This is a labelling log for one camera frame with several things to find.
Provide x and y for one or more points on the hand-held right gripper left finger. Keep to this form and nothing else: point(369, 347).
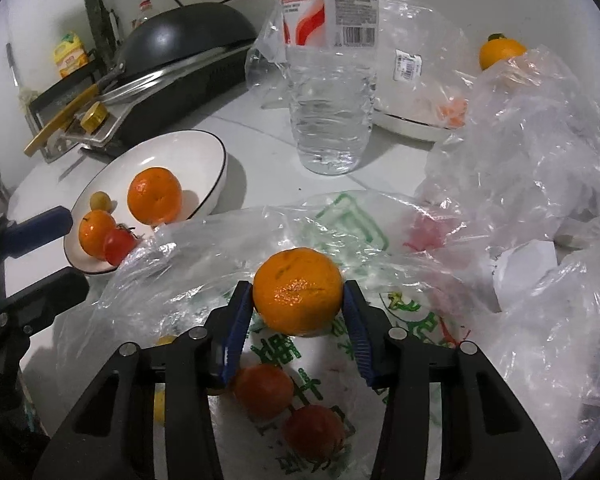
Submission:
point(236, 327)

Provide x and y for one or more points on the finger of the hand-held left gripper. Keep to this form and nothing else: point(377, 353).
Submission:
point(40, 224)
point(45, 297)

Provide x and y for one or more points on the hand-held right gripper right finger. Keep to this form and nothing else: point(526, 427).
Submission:
point(356, 330)

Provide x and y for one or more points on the large orange mandarin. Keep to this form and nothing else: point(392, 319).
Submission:
point(297, 292)
point(154, 195)

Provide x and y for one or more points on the green printed plastic bag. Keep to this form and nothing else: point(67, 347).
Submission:
point(300, 240)

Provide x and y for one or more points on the white bowl with black rim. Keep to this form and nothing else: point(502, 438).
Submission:
point(180, 160)

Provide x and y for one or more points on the small orange mandarin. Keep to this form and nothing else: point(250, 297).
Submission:
point(94, 232)

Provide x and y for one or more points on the small yellow-green fruit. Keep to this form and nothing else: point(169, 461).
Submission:
point(100, 200)

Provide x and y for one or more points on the red tomato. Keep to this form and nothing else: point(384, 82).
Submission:
point(314, 432)
point(120, 246)
point(263, 391)

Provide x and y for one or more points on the small yellow box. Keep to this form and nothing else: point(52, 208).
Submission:
point(93, 116)

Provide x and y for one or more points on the black metal rack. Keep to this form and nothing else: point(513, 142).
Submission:
point(75, 60)

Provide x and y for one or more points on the white paper slip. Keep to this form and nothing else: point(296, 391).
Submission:
point(525, 265)

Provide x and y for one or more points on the black induction cooker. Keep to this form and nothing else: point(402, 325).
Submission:
point(180, 90)

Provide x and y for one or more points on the crumpled clear plastic bag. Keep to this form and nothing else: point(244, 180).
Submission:
point(540, 200)

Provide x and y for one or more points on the bottle with red cap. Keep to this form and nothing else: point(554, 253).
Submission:
point(141, 16)

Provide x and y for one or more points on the black wok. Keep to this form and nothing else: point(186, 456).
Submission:
point(190, 32)

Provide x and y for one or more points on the clear plastic water bottle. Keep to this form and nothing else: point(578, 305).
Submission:
point(330, 75)

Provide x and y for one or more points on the orange mandarin with stem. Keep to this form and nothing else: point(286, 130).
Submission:
point(500, 51)

